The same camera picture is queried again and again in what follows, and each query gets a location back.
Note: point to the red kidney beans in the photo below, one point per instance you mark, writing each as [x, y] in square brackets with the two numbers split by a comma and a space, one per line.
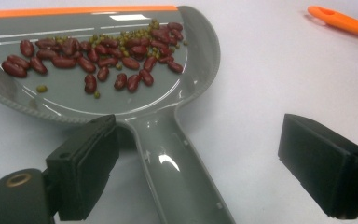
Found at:
[63, 62]

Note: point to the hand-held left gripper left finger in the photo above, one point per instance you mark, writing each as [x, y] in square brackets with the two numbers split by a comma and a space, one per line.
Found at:
[84, 168]

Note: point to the small green beans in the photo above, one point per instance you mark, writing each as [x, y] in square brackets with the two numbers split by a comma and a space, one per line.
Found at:
[42, 89]

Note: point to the white table board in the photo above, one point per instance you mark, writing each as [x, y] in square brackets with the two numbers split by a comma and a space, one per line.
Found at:
[261, 81]

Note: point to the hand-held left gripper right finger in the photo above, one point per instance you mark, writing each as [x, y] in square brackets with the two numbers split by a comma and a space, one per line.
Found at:
[323, 165]

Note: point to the grey dustpan with orange lip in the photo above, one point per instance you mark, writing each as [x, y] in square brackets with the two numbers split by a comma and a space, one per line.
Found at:
[174, 174]

